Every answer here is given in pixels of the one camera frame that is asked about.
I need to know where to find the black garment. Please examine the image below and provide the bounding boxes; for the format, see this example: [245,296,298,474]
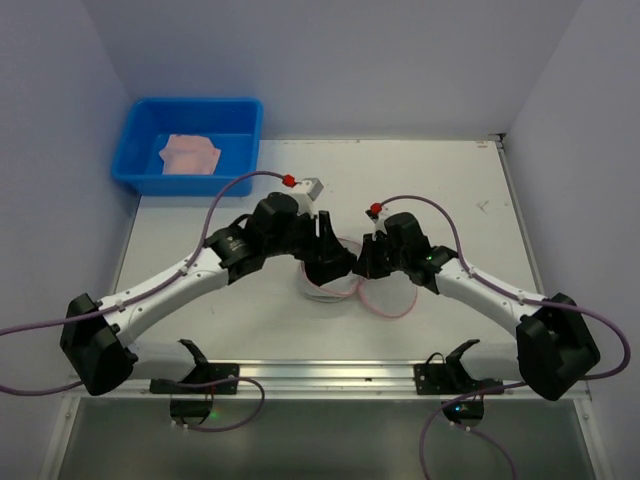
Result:
[303,260,354,286]

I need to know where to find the blue plastic bin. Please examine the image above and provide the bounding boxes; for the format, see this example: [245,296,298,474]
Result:
[111,97,263,197]

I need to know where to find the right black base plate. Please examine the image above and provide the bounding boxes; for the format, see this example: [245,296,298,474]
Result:
[413,362,503,395]

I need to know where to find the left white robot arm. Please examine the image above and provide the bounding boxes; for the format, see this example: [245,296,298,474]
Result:
[60,193,356,396]

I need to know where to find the aluminium mounting rail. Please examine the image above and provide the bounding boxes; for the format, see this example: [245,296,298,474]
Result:
[63,355,592,402]

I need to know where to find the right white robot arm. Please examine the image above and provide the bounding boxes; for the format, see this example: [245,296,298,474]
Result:
[353,210,601,401]

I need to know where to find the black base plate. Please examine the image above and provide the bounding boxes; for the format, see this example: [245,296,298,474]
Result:
[149,362,240,395]
[413,362,503,395]

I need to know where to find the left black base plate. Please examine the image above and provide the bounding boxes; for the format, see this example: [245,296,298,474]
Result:
[149,362,240,395]

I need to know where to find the pink bra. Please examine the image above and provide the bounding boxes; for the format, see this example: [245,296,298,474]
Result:
[159,134,221,175]

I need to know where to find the white mesh laundry bag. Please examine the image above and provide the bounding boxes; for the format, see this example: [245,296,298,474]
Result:
[296,263,418,319]

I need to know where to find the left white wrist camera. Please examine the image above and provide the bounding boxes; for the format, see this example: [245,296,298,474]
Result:
[289,178,324,216]

